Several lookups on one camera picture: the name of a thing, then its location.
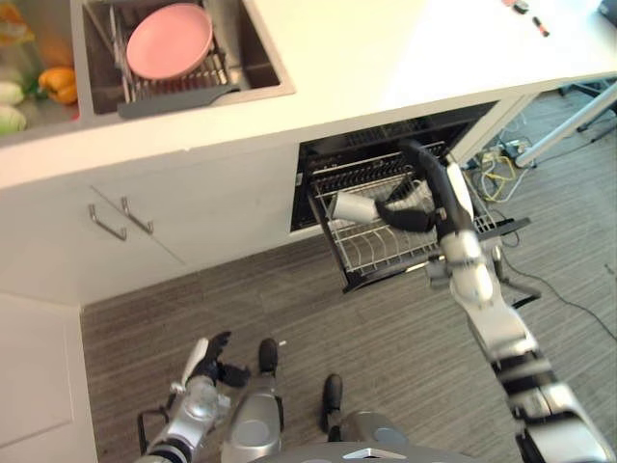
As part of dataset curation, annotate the white power strip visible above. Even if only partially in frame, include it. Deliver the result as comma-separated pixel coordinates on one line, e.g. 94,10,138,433
481,138,531,163

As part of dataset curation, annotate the black built-in dishwasher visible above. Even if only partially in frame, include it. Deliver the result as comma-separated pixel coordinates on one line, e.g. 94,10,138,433
288,99,532,295

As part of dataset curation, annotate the grey white cup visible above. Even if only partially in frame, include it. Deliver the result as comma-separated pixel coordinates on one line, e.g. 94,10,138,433
327,190,383,226

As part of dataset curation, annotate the pale green cabbage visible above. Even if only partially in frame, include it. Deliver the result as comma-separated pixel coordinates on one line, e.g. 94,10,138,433
0,104,28,137
0,81,25,105

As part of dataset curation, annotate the pink plate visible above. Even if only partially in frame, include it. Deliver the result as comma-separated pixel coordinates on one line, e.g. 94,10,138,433
125,3,215,80

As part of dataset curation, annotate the yellow cable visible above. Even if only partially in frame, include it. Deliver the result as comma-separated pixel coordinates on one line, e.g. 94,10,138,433
481,153,524,203

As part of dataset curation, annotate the silver left robot leg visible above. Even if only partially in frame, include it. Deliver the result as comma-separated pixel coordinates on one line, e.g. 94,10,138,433
220,337,285,463

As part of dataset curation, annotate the yellow bell pepper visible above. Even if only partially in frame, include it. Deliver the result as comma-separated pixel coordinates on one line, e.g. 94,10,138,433
38,67,80,105

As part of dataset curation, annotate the black floor cable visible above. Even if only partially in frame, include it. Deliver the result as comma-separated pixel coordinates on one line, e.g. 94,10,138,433
500,231,617,339

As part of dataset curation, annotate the dark wire dishwasher rack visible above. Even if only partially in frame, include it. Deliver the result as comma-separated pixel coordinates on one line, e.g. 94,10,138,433
308,138,454,197

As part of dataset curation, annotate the silver robot torso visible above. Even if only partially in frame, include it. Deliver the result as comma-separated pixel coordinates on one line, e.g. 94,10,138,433
283,439,483,463

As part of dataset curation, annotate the black chair base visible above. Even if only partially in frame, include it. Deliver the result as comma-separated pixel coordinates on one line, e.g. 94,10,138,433
558,76,617,144

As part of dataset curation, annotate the white wire dishwasher rack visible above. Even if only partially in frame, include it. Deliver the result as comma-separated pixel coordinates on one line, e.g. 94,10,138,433
310,180,500,286

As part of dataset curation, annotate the metal dish rack grey handle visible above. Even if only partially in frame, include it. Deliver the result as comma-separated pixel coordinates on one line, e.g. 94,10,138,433
84,0,242,121

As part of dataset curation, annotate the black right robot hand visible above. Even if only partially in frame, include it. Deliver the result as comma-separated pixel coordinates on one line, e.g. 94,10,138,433
374,139,477,238

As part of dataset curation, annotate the silver robot leg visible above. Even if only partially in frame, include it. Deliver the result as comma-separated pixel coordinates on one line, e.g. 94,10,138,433
318,372,411,449
220,337,285,463

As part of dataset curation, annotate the white table leg frame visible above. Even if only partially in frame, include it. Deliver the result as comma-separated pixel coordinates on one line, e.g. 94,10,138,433
452,76,617,169

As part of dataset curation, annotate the steel cabinet handle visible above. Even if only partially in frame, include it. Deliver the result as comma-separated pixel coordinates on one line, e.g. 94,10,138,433
120,196,155,236
87,204,128,241

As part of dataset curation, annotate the steel kitchen sink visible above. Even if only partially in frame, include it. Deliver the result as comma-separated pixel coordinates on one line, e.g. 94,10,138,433
0,0,297,137

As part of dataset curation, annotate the silver right robot leg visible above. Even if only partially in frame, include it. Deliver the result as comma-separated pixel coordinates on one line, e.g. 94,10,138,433
318,372,411,449

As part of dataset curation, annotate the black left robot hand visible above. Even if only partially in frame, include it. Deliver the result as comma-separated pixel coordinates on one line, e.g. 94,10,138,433
180,330,252,388

